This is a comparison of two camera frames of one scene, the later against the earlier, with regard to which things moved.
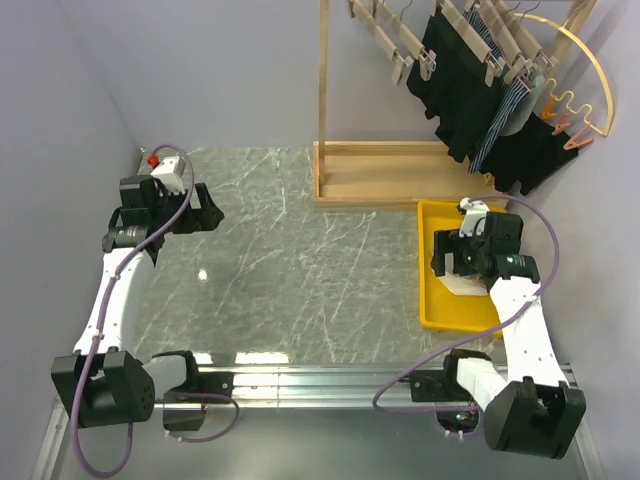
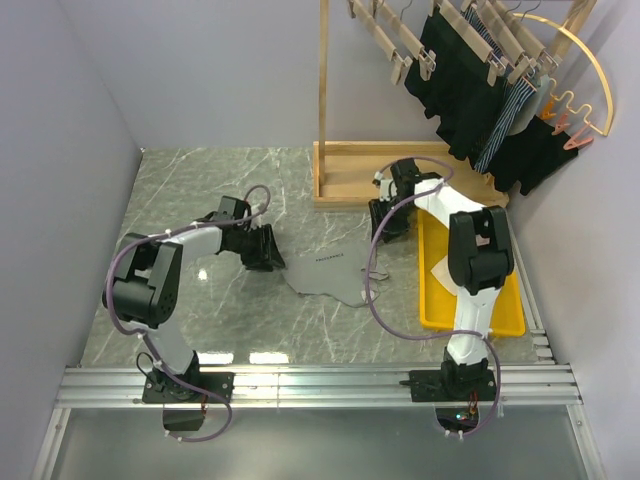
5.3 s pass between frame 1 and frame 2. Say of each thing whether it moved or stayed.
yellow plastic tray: stayed
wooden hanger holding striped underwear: stayed
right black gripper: moved
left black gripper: moved
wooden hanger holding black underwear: stayed
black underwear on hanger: stayed
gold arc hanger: stayed
